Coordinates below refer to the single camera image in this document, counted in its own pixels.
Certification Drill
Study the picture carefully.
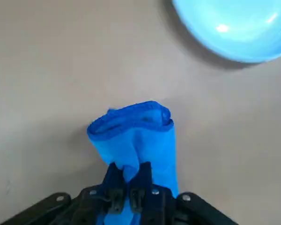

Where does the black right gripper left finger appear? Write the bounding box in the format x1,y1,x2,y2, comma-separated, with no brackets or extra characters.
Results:
0,161,127,225

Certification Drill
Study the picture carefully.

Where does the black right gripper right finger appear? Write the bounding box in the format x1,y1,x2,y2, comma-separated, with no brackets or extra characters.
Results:
128,161,239,225

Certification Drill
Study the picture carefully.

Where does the blue cloth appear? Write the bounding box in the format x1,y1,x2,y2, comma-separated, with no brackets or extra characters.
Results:
87,100,179,225

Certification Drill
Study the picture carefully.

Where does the light blue plastic plate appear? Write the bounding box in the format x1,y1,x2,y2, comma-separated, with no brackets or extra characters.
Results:
170,0,281,63

